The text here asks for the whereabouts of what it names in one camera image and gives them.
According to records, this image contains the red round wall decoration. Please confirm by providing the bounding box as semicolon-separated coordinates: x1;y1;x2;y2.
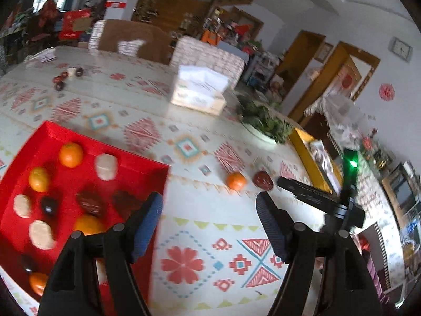
378;83;396;101

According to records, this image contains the brown red fruit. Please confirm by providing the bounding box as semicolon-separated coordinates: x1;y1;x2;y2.
76;189;106;218

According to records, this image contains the white bowl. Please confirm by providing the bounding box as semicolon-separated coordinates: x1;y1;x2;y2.
242;122;279;146

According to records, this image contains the white tissue box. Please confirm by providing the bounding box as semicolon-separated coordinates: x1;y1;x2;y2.
169;65;229;116

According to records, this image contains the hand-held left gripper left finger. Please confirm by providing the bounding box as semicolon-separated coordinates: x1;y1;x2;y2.
38;192;164;316

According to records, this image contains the wooden door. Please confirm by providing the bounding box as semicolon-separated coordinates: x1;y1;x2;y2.
274;30;327;114

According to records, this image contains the wooden framed cabinet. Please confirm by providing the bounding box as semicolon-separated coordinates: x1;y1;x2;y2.
382;161;419;233

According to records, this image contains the cluttered goods shelf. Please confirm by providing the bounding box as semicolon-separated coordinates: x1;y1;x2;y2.
178;5;264;51

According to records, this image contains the orange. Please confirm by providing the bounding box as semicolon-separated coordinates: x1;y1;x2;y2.
226;172;247;191
59;142;84;168
28;167;51;193
73;214;106;236
29;272;49;297

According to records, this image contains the white lace cover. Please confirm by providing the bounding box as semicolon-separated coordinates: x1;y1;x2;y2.
303;92;376;159

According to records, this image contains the person's right forearm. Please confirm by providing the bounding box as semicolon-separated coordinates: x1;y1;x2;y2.
357;234;385;307

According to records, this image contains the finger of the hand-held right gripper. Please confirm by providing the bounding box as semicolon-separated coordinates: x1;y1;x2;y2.
277;177;346;217

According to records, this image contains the yellow box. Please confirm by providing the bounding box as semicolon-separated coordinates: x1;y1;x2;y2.
289;127;343;195

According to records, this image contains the red gift box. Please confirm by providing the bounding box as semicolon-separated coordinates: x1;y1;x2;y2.
59;10;92;41

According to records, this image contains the white paper sheet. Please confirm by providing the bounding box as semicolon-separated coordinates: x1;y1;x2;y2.
32;49;57;64

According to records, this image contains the white bun tray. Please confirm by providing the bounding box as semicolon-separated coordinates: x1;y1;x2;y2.
14;194;33;218

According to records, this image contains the brown cardboard box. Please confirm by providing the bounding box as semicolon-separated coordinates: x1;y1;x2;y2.
99;19;172;66

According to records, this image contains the red plastic tray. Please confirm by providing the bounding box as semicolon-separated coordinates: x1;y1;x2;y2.
0;121;171;316

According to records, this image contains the square wall clock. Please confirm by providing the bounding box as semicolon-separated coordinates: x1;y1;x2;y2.
390;37;414;63

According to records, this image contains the red cloth bundle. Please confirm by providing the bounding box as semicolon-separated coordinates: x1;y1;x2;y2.
33;0;64;37

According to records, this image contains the red date fruit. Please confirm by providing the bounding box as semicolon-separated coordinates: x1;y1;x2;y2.
253;170;274;191

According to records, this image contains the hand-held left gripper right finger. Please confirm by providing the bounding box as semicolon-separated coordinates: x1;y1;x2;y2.
256;192;384;316

